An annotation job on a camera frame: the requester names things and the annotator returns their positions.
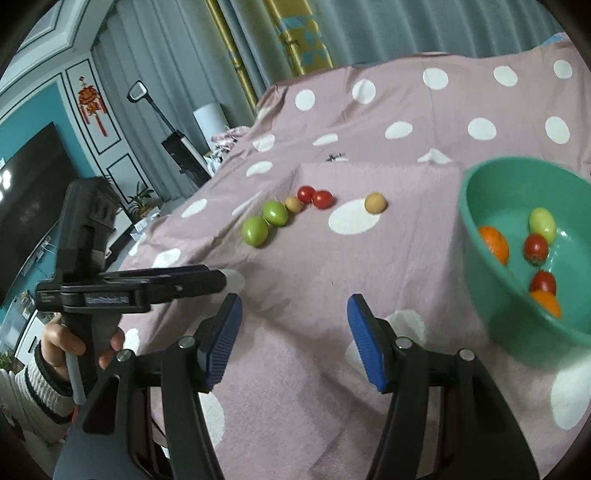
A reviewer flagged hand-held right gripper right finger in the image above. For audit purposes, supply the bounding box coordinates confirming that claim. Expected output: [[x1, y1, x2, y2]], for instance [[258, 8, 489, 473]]
[[346, 294, 541, 480]]

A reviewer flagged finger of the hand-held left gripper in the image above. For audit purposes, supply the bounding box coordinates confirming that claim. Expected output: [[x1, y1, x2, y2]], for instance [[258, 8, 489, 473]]
[[148, 270, 228, 305], [104, 265, 208, 278]]

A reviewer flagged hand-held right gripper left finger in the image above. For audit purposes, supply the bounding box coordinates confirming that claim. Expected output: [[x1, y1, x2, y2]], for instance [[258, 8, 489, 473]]
[[53, 293, 244, 480]]

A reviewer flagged green jujube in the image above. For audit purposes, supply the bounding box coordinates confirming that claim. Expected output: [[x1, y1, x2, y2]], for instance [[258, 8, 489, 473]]
[[263, 200, 290, 227], [241, 217, 270, 248], [529, 207, 557, 244]]

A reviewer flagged orange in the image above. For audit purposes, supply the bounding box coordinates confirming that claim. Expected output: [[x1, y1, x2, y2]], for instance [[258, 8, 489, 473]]
[[529, 290, 563, 319], [478, 225, 510, 266]]

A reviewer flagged green plastic bowl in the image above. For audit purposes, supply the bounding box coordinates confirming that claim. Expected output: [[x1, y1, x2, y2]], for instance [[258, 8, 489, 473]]
[[459, 157, 591, 367]]

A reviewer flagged person's left forearm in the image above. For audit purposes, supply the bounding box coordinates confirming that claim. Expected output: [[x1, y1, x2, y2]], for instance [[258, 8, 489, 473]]
[[14, 344, 78, 444]]

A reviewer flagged person's left hand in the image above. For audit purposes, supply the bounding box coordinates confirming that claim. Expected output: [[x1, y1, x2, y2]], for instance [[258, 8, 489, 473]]
[[41, 320, 125, 371]]

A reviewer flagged black television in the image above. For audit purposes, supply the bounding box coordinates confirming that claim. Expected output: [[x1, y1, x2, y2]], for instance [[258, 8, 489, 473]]
[[0, 121, 77, 301]]

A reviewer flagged potted plant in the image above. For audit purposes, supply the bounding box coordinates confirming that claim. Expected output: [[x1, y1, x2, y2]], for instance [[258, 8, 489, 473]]
[[127, 182, 155, 215]]

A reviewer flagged black upright vacuum cleaner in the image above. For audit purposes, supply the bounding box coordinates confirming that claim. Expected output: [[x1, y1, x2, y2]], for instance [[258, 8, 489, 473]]
[[127, 80, 211, 188]]

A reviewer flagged pile of clothes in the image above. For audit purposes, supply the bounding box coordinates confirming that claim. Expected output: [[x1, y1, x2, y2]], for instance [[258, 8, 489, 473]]
[[205, 127, 250, 162]]

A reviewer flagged white cylinder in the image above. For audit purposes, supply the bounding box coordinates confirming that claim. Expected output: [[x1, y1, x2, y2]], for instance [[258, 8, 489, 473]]
[[194, 104, 229, 137]]

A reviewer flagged pink polka dot blanket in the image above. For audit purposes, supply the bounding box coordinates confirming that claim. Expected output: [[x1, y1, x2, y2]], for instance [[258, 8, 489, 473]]
[[104, 34, 591, 480]]

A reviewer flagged gold patterned curtain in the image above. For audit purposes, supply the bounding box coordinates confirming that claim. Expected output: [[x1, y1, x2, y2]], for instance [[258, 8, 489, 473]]
[[205, 0, 333, 116]]

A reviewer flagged grey curtain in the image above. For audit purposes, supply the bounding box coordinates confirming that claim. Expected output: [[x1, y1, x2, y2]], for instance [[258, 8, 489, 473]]
[[92, 0, 591, 199]]

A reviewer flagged pastel patterned quilt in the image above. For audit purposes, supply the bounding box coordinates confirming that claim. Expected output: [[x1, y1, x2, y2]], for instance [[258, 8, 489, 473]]
[[538, 32, 578, 48]]

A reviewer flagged red knot wall ornament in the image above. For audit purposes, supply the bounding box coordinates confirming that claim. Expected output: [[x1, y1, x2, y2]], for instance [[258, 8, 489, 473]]
[[78, 76, 108, 137]]

